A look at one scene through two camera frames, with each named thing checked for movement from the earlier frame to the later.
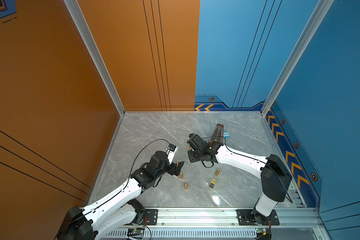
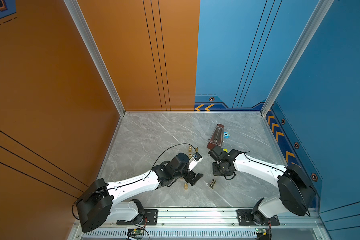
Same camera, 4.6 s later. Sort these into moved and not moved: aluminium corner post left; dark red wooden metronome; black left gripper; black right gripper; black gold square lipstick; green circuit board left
Moved: black right gripper; black left gripper
Not moved: aluminium corner post left; black gold square lipstick; dark red wooden metronome; green circuit board left
